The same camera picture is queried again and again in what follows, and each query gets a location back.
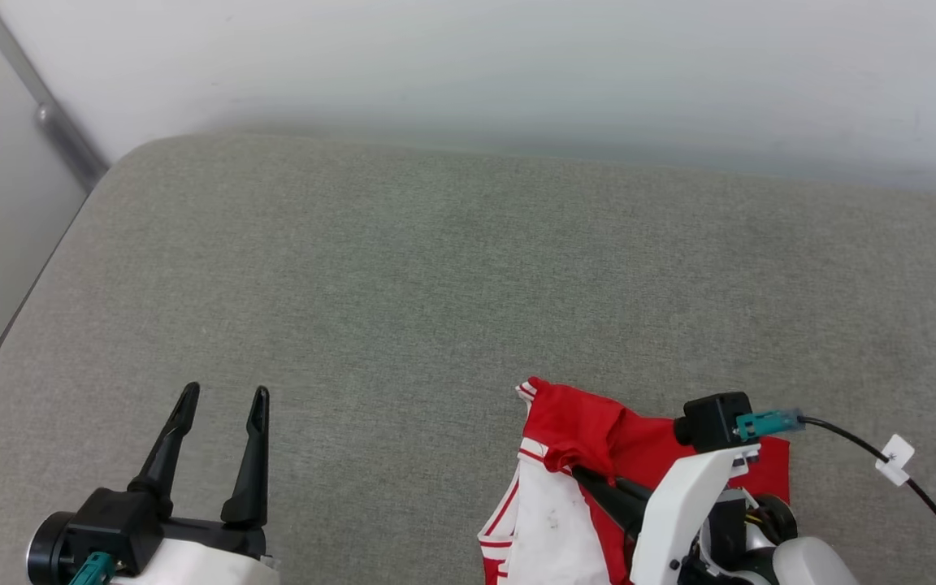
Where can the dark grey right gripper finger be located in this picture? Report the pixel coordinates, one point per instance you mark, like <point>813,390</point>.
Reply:
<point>639,491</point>
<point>618,508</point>

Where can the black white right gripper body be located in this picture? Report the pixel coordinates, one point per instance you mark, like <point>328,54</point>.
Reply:
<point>679,512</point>

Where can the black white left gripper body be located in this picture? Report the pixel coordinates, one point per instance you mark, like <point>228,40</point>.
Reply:
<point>208,561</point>

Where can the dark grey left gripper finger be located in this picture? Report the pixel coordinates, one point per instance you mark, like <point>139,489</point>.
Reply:
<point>255,471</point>
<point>167,455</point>

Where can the red white-sleeved jersey shirt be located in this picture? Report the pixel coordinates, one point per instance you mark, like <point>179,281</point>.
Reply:
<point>582,422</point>

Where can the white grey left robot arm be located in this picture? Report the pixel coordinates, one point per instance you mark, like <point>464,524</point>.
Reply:
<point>47,552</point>

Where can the grey fabric sofa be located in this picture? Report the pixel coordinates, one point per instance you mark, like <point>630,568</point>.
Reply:
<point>403,309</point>

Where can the grey metal strip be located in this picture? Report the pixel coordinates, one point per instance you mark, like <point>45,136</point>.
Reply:
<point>54,122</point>

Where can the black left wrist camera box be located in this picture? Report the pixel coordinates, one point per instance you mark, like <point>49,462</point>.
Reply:
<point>114,524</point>

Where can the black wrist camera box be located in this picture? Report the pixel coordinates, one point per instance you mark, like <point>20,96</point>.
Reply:
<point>114,524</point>
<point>712,421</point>

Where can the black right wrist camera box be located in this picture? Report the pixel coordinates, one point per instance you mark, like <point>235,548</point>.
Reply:
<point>712,421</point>

